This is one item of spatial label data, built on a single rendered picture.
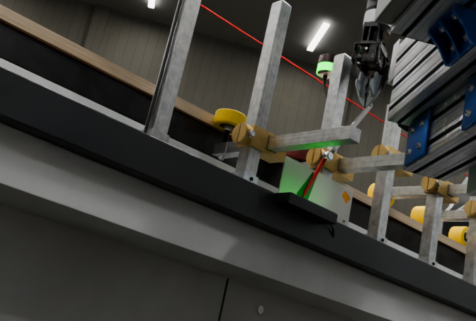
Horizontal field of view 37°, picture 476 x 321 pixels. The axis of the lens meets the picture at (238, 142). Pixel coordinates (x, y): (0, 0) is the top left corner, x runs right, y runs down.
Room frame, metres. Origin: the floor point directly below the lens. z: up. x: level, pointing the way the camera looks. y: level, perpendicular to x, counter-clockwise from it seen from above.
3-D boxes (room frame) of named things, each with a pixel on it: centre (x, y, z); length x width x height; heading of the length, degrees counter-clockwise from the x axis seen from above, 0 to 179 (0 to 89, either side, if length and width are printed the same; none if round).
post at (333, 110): (1.69, -0.22, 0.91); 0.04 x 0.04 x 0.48; 40
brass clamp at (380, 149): (1.87, -0.43, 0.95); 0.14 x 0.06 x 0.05; 130
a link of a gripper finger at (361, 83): (1.64, -0.27, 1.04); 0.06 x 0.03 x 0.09; 150
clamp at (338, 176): (1.71, -0.24, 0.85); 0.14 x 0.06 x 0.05; 130
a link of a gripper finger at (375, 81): (1.62, -0.30, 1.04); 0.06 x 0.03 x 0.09; 150
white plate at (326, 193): (1.66, -0.22, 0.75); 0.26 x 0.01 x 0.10; 130
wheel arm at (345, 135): (1.52, -0.09, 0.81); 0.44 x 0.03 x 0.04; 40
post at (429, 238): (2.01, -0.61, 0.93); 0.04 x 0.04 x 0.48; 40
